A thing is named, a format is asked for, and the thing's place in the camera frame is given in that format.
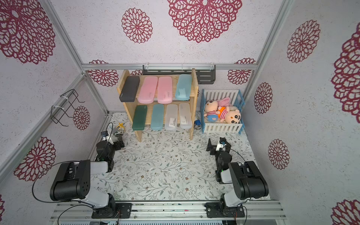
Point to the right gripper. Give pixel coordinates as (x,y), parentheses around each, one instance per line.
(215,147)

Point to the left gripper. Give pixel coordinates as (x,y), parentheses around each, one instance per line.
(116,141)

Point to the dark green pencil case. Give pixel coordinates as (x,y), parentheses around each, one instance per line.
(139,117)

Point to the teal pencil case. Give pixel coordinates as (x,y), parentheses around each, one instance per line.
(157,118)

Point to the clear pencil case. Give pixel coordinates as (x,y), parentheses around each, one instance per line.
(185,116)
(171,117)

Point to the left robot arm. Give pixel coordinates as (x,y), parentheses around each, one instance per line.
(73,180)

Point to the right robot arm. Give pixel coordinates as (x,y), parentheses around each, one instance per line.
(246,179)

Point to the black pencil case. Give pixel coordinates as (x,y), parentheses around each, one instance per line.
(129,90)

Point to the left pink pencil case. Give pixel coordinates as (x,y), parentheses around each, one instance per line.
(148,89)

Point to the pink pencil case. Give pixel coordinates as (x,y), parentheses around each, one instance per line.
(148,89)
(165,90)

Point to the wooden two-tier shelf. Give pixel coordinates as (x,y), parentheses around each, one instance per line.
(131,106)

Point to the light blue upper pencil case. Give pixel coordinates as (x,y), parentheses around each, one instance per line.
(183,88)

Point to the right pink pencil case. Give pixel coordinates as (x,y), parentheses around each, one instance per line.
(165,90)

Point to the small toy with yellow star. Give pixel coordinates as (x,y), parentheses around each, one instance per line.
(120,128)

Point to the orange striped plush doll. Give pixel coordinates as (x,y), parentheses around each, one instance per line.
(229,115)

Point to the small blue round toy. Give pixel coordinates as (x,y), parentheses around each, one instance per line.
(197,124)

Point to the blue white toy crib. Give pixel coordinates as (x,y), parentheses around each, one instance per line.
(236,101)

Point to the pink plush doll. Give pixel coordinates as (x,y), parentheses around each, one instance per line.
(211,108)

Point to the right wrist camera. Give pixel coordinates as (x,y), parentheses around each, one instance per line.
(221,145)

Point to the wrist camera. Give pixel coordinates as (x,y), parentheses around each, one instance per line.
(105,136)
(221,145)

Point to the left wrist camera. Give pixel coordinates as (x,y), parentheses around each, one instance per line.
(105,136)

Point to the black wire wall rack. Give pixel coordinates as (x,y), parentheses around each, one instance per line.
(59,111)

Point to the black wall shelf rack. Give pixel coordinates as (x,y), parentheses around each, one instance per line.
(203,76)

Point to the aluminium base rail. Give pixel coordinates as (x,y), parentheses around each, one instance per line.
(173,213)

